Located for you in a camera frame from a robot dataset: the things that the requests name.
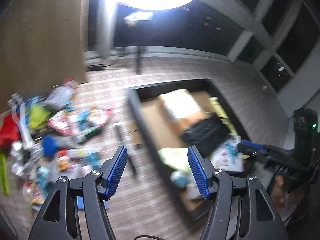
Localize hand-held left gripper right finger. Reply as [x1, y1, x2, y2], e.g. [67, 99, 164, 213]
[187, 145, 288, 240]

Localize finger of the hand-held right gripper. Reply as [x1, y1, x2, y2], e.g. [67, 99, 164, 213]
[237, 140, 270, 156]

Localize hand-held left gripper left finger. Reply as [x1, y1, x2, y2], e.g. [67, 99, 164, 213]
[27, 145, 128, 240]

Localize white printed box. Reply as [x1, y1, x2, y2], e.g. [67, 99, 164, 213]
[210, 140, 244, 173]

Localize teal lotion tube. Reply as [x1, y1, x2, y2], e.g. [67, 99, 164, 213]
[160, 147, 193, 171]

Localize black printed packet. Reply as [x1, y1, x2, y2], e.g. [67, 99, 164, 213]
[180, 115, 229, 153]

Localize long yellow packet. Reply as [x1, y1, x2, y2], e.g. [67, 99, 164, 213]
[209, 97, 238, 136]

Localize black tray container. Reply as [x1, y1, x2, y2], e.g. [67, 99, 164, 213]
[126, 78, 253, 222]

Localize orange tissue pack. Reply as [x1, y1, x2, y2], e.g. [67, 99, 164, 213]
[160, 89, 203, 121]

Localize person's right hand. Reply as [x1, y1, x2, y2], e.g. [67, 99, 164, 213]
[270, 174, 287, 207]

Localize wooden clip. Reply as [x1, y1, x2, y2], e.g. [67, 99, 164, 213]
[129, 121, 141, 146]

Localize blue round disc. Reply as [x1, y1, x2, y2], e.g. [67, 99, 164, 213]
[41, 135, 59, 158]

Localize red white flat packet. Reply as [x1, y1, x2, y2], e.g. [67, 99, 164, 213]
[47, 110, 76, 136]

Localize yellow-green shuttlecock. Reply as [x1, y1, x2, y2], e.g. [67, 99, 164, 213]
[28, 103, 52, 131]

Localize small grey box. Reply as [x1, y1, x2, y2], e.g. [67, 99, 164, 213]
[47, 86, 76, 103]

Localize white massage roller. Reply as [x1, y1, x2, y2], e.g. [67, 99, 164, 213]
[7, 92, 38, 153]

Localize black power strip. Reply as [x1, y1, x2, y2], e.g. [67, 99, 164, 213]
[86, 63, 104, 72]

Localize green plastic strip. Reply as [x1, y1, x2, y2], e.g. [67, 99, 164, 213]
[0, 152, 11, 196]

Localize black tripod stand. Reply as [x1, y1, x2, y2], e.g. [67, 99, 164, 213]
[133, 45, 146, 75]

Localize crumpled white paper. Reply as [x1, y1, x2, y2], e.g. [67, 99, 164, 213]
[124, 11, 154, 25]

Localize ring light on stand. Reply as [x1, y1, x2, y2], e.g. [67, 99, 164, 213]
[82, 0, 320, 93]

